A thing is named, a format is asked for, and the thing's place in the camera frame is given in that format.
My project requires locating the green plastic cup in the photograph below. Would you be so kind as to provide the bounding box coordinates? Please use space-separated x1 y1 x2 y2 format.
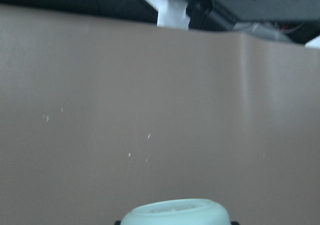
120 198 232 225

